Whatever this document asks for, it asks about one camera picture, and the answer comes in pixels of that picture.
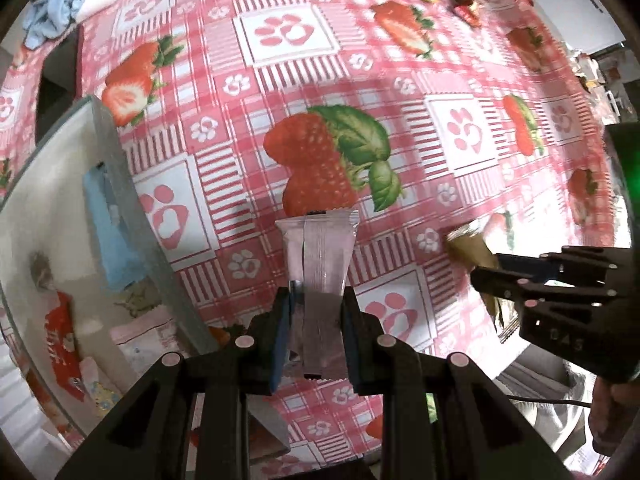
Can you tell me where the gold snack packet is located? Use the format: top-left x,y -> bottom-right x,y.
445,221 -> 521,346

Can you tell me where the small brown packet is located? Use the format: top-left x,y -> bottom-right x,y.
27,252 -> 57,292

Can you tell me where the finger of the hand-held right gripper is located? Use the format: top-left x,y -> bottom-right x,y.
471,267 -> 617,322
492,246 -> 633,287

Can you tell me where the blue flower print snack packet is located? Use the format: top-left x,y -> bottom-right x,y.
82,375 -> 123,418

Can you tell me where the beige snack packet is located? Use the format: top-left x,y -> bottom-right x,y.
112,280 -> 162,319

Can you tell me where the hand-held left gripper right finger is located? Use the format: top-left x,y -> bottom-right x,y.
340,287 -> 568,480

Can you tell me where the grey clothing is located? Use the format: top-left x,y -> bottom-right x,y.
495,347 -> 598,463

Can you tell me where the red snack packet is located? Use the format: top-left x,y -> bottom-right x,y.
43,290 -> 87,402

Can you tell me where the light blue snack packet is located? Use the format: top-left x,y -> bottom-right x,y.
81,166 -> 147,293

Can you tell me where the black cable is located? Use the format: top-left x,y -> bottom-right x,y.
505,394 -> 597,409

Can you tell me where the pink translucent snack packet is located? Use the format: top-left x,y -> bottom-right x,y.
274,208 -> 361,382

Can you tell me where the black smartphone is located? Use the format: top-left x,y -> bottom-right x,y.
35,25 -> 85,143

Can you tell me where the light blue cloth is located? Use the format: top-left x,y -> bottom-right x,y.
22,0 -> 96,51

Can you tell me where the person's right hand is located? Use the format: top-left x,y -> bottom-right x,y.
587,374 -> 640,457

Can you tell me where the pink strawberry print tablecloth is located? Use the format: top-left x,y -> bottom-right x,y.
0,0 -> 626,480

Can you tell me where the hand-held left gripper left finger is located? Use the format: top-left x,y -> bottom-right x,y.
55,287 -> 301,480

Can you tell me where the clear plastic container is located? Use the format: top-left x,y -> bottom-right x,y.
0,94 -> 292,466

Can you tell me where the small red glossy packet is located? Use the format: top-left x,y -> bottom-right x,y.
452,1 -> 483,28

